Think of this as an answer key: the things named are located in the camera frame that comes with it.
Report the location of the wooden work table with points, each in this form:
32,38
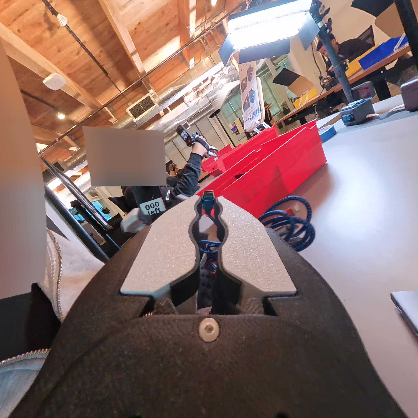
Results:
369,67

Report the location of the black reflector flag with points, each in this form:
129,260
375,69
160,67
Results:
287,78

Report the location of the studio light panel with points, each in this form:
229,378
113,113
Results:
267,29

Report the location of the stack of blue bins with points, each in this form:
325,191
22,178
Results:
382,52

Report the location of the blue tape roll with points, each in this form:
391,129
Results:
327,132

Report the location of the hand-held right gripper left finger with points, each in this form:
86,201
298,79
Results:
163,254

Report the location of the hanging printed poster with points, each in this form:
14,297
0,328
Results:
251,98

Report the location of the black floor lamp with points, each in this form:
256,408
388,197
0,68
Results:
219,124

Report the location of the white ceiling air vent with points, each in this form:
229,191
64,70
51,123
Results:
142,107

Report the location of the grey equipment case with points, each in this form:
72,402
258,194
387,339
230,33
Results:
410,94

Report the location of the black light stand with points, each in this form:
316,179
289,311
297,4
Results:
339,75

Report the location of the white track light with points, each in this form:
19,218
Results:
61,20

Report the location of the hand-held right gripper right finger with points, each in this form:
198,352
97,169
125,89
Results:
251,258

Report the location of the black undershirt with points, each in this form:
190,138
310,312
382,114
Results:
19,323

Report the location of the red plastic bin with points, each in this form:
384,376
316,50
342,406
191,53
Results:
235,156
277,176

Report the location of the black stand pole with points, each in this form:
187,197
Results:
408,32

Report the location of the white ceiling access point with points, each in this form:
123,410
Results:
55,81

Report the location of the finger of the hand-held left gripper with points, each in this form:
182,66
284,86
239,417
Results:
130,222

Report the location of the silver laptop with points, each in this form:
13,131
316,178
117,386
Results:
408,310

